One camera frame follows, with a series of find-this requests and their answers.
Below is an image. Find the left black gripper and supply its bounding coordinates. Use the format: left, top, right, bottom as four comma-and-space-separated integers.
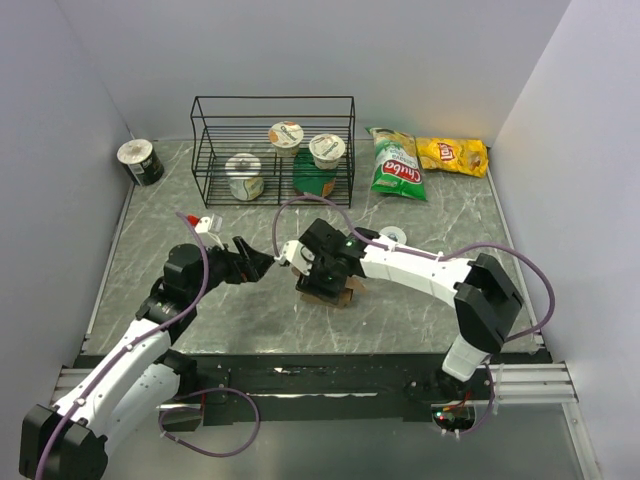
188, 235, 274, 301

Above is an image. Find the brown cardboard box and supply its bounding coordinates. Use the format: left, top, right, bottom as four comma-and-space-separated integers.
291, 267, 366, 309

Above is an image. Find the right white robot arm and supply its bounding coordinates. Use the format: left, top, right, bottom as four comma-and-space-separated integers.
280, 219, 524, 399

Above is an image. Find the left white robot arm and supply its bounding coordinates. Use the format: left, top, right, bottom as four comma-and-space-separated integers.
19, 237, 274, 479

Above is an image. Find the green lidded brown jar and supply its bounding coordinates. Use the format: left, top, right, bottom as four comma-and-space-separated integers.
292, 148, 337, 197

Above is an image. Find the pale yogurt cup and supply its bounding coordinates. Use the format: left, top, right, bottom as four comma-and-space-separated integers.
224, 153, 264, 201

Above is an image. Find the green Chuba chips bag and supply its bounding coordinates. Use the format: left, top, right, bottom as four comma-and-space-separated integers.
367, 127, 427, 201

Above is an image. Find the orange yogurt cup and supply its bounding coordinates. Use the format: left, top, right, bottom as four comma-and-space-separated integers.
268, 121, 304, 158

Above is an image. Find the black chips can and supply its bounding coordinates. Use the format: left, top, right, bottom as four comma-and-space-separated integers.
116, 139, 164, 186

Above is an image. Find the yellow Lays chips bag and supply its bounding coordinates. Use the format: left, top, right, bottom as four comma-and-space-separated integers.
416, 137, 489, 178

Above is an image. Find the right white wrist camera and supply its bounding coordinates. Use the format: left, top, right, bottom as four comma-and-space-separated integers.
275, 240, 315, 276

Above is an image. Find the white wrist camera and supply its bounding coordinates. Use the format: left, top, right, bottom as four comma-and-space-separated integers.
275, 240, 315, 276
187, 213, 224, 248

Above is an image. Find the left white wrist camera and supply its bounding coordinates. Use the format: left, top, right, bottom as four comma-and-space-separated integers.
187, 213, 224, 248

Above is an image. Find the black wire rack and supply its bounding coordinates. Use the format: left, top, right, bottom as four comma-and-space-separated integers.
190, 95, 356, 207

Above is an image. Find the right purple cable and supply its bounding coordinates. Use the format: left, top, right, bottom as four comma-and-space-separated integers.
272, 194, 557, 436

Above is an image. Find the purple cable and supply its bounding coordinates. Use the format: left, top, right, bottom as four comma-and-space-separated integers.
32, 212, 261, 480
272, 194, 557, 436

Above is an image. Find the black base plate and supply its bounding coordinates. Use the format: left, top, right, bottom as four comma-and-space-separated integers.
158, 350, 551, 428

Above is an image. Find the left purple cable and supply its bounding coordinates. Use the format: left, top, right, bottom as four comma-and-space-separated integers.
32, 212, 261, 480

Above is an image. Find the aluminium rail frame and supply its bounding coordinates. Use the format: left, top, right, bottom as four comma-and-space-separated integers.
25, 144, 606, 480

